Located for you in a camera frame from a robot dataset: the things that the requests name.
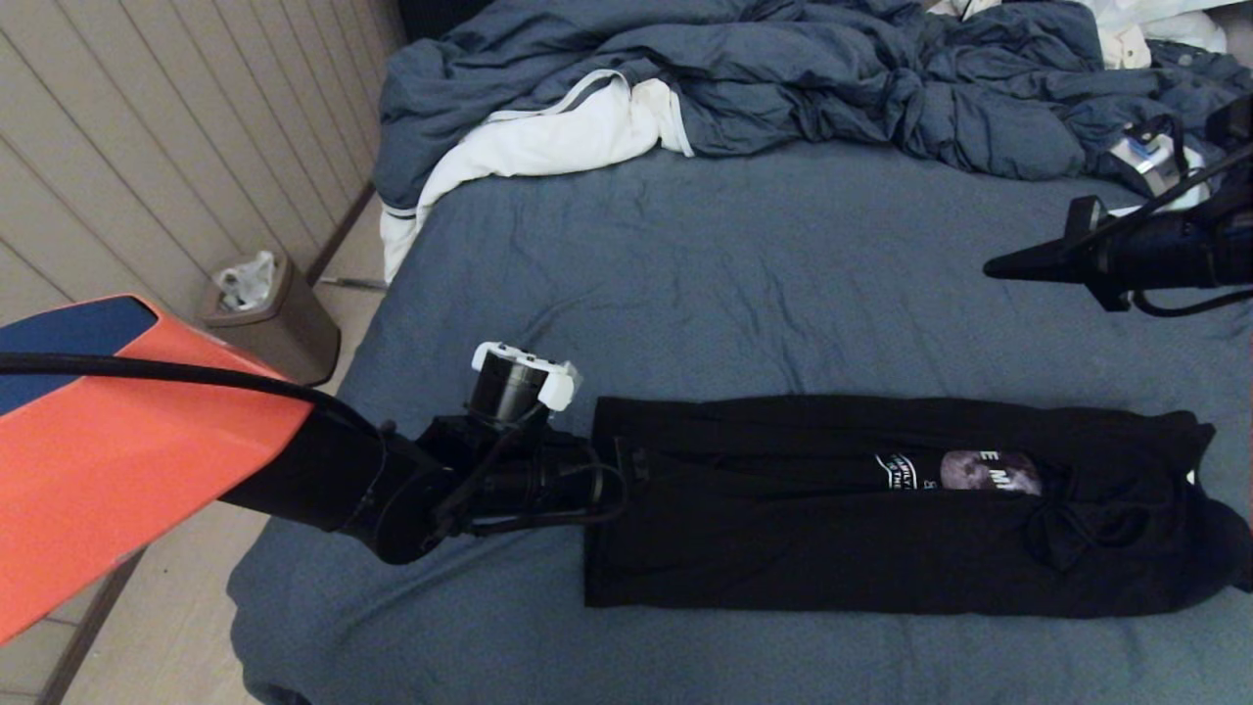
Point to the black moon print T-shirt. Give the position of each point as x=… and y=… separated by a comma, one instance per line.
x=783, y=548

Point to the blue bed sheet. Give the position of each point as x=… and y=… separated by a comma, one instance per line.
x=734, y=284

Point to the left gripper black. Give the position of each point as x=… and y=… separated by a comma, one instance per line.
x=529, y=480

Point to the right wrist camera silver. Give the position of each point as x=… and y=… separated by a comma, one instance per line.
x=1145, y=162

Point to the brown trash bin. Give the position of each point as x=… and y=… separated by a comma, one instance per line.
x=289, y=333

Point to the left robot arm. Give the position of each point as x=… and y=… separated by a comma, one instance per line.
x=117, y=460

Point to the right motor cylinder white bracket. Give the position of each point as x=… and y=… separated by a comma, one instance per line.
x=1189, y=186

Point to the clear plastic bin liner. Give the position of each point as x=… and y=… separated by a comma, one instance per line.
x=245, y=282

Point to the crumpled blue duvet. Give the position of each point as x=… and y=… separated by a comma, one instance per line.
x=783, y=78

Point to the white blanket grey stripe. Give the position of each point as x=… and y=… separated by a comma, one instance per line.
x=548, y=142

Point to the black headboard panel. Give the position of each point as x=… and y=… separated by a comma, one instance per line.
x=431, y=18

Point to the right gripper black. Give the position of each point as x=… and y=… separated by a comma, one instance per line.
x=1175, y=250

